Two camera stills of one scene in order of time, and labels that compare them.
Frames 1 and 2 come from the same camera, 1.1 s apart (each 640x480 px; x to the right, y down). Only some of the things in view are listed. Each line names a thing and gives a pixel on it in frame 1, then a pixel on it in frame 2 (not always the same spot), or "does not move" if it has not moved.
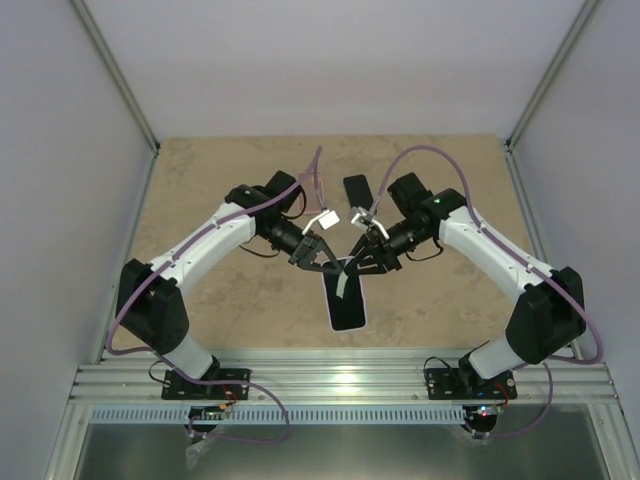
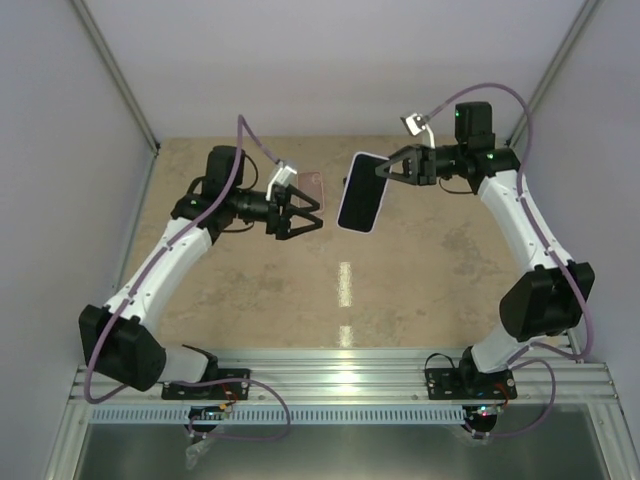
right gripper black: [386, 256] to [426, 165]
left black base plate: [178, 388] does not move
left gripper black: [304, 258] to [280, 225]
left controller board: [208, 412] does not move
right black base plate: [463, 383] does not move
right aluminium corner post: [589, 10] does not move
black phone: [346, 298] to [364, 194]
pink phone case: [314, 193] does not move
